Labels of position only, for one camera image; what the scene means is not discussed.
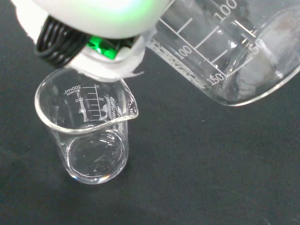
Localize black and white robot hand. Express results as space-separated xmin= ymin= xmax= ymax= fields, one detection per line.
xmin=10 ymin=0 xmax=174 ymax=82

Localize clear glass 200 mL beaker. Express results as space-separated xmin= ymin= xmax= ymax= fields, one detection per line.
xmin=34 ymin=67 xmax=140 ymax=185

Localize black bench cloth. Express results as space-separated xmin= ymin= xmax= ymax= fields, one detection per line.
xmin=0 ymin=0 xmax=300 ymax=225

